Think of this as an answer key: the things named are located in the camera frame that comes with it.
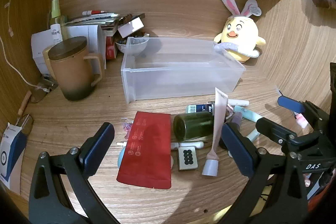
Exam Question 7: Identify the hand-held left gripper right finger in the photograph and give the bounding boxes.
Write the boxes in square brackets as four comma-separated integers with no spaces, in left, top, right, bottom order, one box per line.
[220,122,309,224]

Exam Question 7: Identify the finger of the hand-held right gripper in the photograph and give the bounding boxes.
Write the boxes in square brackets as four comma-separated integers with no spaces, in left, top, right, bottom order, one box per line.
[278,96,330,132]
[256,117,302,147]

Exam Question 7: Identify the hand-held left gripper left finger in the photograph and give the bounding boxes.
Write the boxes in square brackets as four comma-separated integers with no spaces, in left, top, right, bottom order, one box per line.
[28,122,118,224]

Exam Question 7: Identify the small purple bottle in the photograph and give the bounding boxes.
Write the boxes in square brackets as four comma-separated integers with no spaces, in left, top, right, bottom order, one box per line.
[231,112,243,125]

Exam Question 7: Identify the pale teal tube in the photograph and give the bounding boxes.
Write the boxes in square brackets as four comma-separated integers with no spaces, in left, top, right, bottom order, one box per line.
[234,105,261,122]

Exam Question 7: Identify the pink tube with grey cap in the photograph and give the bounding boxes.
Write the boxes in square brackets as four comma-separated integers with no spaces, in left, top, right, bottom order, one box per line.
[202,88,228,177]

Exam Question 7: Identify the white lip balm stick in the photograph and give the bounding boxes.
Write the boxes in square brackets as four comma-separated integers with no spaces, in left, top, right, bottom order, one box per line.
[227,99,249,107]

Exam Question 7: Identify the dark green glass bottle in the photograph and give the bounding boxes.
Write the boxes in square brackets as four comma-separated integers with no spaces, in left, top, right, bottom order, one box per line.
[173,112,216,142]

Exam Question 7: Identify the red foil pouch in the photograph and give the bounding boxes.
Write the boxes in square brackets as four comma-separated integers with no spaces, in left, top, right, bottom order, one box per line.
[116,111,172,190]

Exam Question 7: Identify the clear plastic storage box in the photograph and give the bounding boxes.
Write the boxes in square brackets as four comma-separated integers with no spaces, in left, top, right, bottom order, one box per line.
[121,36,246,104]

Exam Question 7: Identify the pink object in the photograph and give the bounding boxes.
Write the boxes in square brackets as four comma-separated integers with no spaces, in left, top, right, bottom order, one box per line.
[295,113,308,128]

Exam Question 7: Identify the pink clear hair clip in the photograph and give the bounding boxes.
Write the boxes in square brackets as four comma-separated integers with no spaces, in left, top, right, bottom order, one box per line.
[121,118,133,139]

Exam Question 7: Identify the white pen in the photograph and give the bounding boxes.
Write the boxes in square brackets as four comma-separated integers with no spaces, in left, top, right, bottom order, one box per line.
[171,141,204,150]

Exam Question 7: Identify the white tile with black dots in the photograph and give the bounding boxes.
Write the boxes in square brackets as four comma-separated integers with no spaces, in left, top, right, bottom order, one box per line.
[178,147,198,171]

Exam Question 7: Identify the brown ceramic mug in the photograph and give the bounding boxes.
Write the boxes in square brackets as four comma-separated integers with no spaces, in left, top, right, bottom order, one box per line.
[43,42,103,102]

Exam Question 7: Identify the wooden stick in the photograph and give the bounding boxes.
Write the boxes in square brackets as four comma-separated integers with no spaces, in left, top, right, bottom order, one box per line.
[18,91,32,116]

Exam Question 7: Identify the yellow chick plush toy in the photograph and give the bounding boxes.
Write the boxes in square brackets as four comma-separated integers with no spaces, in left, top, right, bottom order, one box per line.
[213,0,266,64]

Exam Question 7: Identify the blue and white carton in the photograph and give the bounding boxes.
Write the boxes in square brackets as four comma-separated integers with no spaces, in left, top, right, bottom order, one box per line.
[0,123,28,194]

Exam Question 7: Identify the red box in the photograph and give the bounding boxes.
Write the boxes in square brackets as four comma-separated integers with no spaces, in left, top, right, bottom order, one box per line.
[105,35,118,60]

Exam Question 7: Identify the dark wooden mug lid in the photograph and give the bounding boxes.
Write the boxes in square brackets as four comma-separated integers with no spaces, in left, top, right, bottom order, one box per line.
[48,36,88,60]

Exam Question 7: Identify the small white bowl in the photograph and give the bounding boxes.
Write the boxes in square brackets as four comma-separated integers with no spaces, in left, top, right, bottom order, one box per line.
[115,36,150,57]

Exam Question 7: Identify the white paper boxes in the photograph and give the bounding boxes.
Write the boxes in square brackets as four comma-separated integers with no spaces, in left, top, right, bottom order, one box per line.
[31,25,107,75]

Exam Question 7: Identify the white labelled bottle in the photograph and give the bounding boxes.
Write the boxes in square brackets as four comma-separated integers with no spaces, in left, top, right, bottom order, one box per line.
[50,24,63,44]

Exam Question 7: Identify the small white box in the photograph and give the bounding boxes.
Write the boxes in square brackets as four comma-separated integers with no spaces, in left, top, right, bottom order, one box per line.
[117,17,144,35]

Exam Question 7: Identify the stack of booklets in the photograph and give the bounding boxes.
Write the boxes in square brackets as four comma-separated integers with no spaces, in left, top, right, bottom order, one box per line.
[64,13,121,28]

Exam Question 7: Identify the green spray bottle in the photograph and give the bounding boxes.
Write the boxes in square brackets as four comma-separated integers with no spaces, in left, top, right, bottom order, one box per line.
[50,0,65,28]

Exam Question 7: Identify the white cable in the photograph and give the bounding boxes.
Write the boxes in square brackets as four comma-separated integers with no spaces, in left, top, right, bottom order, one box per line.
[0,0,40,88]

